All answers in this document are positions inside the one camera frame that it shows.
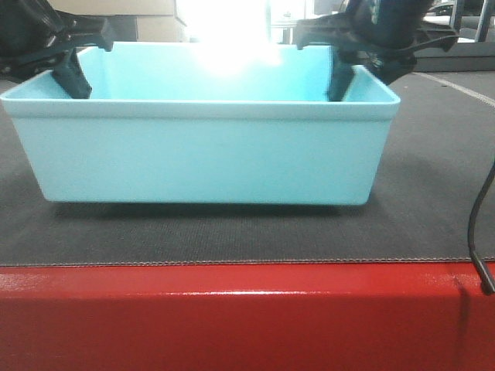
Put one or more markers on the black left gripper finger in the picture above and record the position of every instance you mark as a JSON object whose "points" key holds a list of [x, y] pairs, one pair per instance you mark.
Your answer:
{"points": [[81, 31], [70, 76]]}

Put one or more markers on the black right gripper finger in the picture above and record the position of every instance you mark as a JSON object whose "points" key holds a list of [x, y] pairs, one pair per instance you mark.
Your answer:
{"points": [[325, 30], [341, 73]]}

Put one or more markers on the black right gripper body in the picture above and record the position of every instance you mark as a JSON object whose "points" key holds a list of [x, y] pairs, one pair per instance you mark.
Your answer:
{"points": [[398, 30]]}

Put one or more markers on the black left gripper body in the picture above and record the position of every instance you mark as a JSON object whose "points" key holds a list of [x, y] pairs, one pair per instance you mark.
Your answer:
{"points": [[30, 39]]}

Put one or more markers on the light blue plastic bin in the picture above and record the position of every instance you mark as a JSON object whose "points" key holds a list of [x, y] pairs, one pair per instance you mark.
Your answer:
{"points": [[169, 123]]}

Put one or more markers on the dark conveyor belt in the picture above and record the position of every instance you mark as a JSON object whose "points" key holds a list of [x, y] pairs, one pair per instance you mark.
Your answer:
{"points": [[439, 151]]}

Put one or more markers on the red conveyor frame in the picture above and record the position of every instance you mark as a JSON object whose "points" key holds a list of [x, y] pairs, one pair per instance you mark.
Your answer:
{"points": [[246, 317]]}

